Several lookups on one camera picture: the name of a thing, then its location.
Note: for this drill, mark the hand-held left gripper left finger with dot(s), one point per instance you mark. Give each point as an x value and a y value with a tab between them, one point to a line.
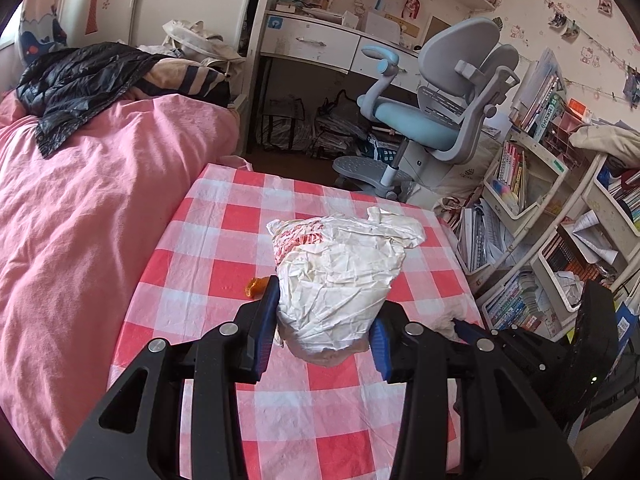
267	320

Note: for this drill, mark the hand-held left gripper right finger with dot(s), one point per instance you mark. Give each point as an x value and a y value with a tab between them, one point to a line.
380	350

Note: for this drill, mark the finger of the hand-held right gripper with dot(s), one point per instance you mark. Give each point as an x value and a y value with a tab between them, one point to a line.
467	329

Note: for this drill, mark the white plastic bag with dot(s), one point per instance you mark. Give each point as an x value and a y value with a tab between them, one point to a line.
335	280

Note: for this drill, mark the small orange scrap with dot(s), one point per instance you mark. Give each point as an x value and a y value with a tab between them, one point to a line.
253	287

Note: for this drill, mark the red white checkered tablecloth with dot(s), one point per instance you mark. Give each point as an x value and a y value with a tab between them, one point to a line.
210	260

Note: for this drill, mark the white rolling book cart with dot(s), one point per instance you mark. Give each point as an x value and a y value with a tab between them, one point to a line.
545	260

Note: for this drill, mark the clear black-trimmed storage bag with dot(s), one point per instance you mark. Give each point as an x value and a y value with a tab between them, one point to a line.
282	125
340	127

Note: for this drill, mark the pink bed cover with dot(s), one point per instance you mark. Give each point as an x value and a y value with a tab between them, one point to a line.
75	210

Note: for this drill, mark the row of upright books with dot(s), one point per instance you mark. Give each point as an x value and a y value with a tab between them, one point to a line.
542	95

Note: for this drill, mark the beige navy striped pillow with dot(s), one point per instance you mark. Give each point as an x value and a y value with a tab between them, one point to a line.
185	77

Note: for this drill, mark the grey blue desk chair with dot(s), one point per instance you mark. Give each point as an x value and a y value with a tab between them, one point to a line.
450	60

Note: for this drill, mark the white desk drawer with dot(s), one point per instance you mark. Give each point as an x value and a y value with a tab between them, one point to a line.
310	45

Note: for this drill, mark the beige canvas tote bag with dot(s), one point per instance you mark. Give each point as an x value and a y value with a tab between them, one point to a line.
200	42

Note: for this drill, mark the white desk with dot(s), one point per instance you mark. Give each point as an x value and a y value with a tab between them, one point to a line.
300	20

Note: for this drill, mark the black puffer jacket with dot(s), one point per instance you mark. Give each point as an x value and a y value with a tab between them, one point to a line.
75	85

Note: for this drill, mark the white wardrobe with tree decal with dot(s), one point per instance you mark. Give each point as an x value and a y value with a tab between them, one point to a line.
150	0

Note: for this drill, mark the whale print cushion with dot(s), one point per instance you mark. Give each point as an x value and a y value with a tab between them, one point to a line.
42	40

